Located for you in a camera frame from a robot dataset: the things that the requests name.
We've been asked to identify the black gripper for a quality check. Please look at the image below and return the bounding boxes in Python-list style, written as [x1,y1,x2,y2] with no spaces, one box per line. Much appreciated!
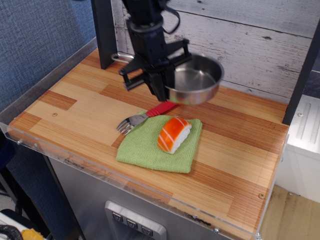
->
[119,19,192,102]

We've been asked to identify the stainless steel saucepan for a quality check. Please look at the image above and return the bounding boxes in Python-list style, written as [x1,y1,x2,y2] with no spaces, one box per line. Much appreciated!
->
[111,52,224,105]

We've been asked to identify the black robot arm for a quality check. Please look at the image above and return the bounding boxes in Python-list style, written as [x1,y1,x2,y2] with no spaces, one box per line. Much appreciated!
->
[119,0,191,102]

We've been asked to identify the salmon nigiri sushi toy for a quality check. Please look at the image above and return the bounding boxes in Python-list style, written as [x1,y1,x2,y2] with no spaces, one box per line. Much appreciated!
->
[157,117,192,154]

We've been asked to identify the green cloth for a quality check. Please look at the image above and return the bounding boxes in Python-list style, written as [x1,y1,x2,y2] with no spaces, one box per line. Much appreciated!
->
[116,115,203,174]

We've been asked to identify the clear acrylic edge guard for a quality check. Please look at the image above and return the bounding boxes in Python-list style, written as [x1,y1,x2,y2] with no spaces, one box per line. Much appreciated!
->
[0,39,289,240]

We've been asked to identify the silver toy fridge cabinet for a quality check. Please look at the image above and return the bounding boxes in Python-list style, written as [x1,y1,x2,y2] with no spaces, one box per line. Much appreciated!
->
[47,156,235,240]

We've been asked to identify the silver dispenser button panel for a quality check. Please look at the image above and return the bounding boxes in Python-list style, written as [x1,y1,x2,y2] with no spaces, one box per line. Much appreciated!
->
[104,200,167,240]

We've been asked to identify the white side cabinet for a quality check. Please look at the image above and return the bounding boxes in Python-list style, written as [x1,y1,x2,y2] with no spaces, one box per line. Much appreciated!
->
[275,95,320,202]

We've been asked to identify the yellow object bottom left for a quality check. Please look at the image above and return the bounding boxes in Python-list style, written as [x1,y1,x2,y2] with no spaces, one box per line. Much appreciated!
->
[21,228,45,240]

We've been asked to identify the red handled metal fork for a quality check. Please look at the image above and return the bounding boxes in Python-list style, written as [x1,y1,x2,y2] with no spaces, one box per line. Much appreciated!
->
[116,101,177,135]

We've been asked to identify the black left upright post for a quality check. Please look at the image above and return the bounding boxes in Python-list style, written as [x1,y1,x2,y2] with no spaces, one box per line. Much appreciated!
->
[91,0,118,70]

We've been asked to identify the black upright post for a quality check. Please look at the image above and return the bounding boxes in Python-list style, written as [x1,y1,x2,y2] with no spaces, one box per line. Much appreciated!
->
[91,0,118,70]
[282,22,320,125]

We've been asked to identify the black right upright post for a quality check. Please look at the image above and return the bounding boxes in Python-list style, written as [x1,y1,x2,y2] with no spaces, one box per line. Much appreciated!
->
[282,22,320,125]

